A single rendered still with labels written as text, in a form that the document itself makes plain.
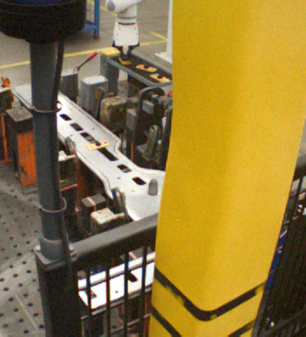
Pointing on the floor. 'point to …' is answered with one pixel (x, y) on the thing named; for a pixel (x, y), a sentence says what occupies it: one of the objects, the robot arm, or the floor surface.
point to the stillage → (95, 21)
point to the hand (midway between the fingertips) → (124, 55)
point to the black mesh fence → (53, 293)
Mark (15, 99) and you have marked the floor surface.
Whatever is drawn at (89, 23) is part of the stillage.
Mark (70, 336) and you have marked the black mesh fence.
